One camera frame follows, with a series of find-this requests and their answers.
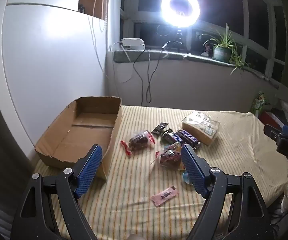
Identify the red box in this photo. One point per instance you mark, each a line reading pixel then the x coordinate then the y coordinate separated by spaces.
pixel 271 117

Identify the clear bag of dates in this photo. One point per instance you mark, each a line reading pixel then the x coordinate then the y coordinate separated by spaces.
pixel 170 155

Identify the green snack bag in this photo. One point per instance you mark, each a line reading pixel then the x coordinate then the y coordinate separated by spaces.
pixel 258 103

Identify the black snack packet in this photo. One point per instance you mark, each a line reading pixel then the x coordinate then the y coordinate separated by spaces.
pixel 160 128

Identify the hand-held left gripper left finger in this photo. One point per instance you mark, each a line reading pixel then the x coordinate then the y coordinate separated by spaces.
pixel 91 170

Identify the brown cardboard box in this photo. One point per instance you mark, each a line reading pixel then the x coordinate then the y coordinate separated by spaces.
pixel 84 132

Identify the white power strip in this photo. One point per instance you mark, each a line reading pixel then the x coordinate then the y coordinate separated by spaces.
pixel 133 43

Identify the packaged sliced bread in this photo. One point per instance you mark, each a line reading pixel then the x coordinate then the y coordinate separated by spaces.
pixel 201 127

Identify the dark red snack packet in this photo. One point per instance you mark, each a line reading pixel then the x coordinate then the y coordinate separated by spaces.
pixel 139 141

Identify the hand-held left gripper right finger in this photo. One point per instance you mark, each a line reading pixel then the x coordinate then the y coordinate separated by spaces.
pixel 192 170

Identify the striped yellow bedsheet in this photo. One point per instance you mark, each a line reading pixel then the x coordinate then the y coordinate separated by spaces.
pixel 233 142

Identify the small figurine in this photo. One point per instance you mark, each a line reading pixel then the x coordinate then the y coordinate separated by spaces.
pixel 206 50

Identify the blue chocolate bar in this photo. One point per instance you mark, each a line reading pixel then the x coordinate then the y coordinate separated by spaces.
pixel 172 137
pixel 188 137

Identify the pink candy packet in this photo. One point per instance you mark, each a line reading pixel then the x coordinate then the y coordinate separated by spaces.
pixel 164 196

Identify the potted spider plant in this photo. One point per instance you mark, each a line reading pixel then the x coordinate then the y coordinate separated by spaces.
pixel 221 50

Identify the black light tripod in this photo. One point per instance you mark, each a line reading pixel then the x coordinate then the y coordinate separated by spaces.
pixel 178 38

